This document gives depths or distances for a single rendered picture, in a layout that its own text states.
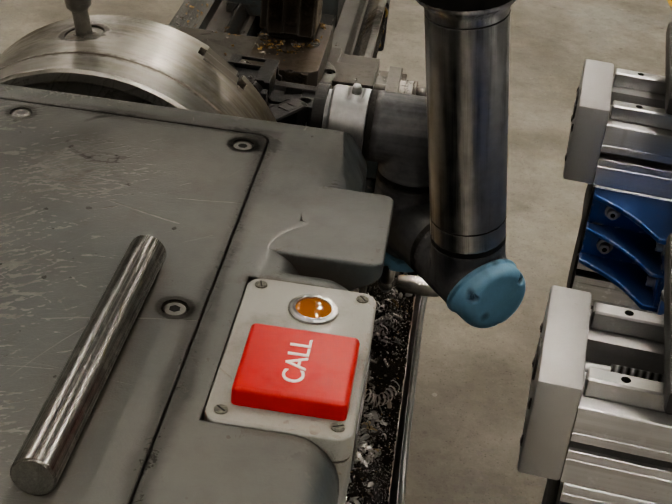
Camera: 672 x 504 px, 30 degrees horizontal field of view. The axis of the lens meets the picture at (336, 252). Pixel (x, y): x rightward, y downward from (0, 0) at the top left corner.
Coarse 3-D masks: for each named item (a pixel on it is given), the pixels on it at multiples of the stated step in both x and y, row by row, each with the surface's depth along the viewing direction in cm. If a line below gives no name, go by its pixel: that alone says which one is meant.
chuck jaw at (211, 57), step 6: (210, 48) 116; (204, 54) 111; (210, 54) 115; (216, 54) 116; (204, 60) 110; (210, 60) 111; (216, 60) 112; (222, 60) 116; (216, 66) 111; (222, 66) 112; (228, 66) 116; (222, 72) 111; (228, 72) 112; (234, 72) 116; (228, 78) 111; (234, 78) 112; (234, 84) 111
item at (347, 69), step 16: (192, 32) 177; (208, 32) 177; (224, 32) 178; (224, 48) 173; (240, 48) 174; (336, 48) 177; (336, 64) 172; (352, 64) 173; (368, 64) 175; (336, 80) 168; (352, 80) 168; (368, 80) 169; (384, 80) 175; (400, 80) 171
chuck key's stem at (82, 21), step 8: (64, 0) 106; (72, 0) 105; (80, 0) 105; (88, 0) 105; (72, 8) 105; (80, 8) 105; (88, 8) 106; (80, 16) 106; (88, 16) 106; (80, 24) 106; (88, 24) 107; (80, 32) 107; (88, 32) 107
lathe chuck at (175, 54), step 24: (48, 24) 112; (72, 24) 110; (96, 24) 109; (120, 24) 109; (144, 24) 110; (24, 48) 108; (48, 48) 105; (72, 48) 104; (96, 48) 104; (120, 48) 105; (144, 48) 106; (168, 48) 107; (192, 48) 109; (168, 72) 104; (192, 72) 106; (216, 72) 109; (216, 96) 106; (240, 96) 109
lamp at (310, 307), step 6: (300, 300) 72; (306, 300) 72; (312, 300) 72; (318, 300) 72; (300, 306) 71; (306, 306) 71; (312, 306) 72; (318, 306) 72; (324, 306) 72; (330, 306) 72; (300, 312) 71; (306, 312) 71; (312, 312) 71; (318, 312) 71; (324, 312) 71; (330, 312) 71
